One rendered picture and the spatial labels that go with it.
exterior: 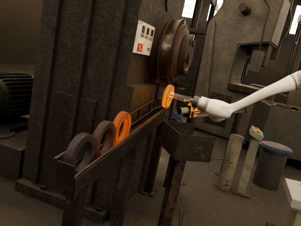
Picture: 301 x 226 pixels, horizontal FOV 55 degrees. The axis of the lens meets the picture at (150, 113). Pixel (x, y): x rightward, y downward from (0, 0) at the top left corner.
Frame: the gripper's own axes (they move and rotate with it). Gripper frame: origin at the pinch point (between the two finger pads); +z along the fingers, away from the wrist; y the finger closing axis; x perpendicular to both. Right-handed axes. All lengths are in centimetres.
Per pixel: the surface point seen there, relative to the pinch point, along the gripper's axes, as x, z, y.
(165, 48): 27.9, 9.1, -2.3
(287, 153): -39, -102, 116
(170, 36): 35.3, 8.5, -0.6
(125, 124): -15.6, 7.4, -46.8
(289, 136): -38, -118, 221
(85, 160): -24, 7, -84
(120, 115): -9, 7, -57
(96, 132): -14, 8, -78
